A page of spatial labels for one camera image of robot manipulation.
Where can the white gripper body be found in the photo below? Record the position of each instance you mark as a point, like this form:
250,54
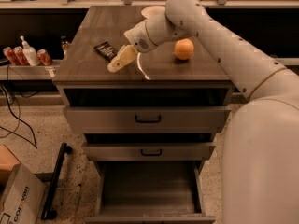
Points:
137,36

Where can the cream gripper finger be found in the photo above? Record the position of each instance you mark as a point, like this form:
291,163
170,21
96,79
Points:
126,55

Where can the black rxbar chocolate bar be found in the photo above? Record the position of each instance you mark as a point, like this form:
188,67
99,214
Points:
106,51

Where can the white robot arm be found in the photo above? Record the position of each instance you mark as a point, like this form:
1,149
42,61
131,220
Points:
260,157

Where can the grey drawer cabinet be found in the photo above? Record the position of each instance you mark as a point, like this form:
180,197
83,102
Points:
155,79

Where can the top drawer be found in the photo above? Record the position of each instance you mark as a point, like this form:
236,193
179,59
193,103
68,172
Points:
146,119

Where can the middle drawer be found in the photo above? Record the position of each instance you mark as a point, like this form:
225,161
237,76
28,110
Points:
148,151

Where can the open bottom drawer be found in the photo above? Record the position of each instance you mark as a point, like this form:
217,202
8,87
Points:
149,192

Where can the white ceramic bowl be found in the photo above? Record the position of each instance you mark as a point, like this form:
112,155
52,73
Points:
150,11

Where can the orange fruit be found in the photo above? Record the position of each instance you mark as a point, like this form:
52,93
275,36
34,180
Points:
184,49

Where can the small glass bottle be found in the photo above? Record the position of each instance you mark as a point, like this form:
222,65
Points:
64,44

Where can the red soda can right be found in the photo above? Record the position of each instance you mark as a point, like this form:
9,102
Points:
44,57

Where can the red soda can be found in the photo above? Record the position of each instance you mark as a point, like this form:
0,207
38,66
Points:
20,55
10,55
44,57

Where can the white pump bottle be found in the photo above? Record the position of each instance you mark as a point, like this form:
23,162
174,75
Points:
29,53

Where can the red soda can middle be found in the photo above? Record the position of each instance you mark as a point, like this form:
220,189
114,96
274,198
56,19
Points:
20,55

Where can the red soda can left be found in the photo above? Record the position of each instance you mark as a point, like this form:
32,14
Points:
10,55

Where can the cardboard box with print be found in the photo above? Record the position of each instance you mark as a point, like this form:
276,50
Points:
21,191

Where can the black metal bar stand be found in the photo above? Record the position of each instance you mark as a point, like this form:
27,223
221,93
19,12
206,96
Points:
48,212

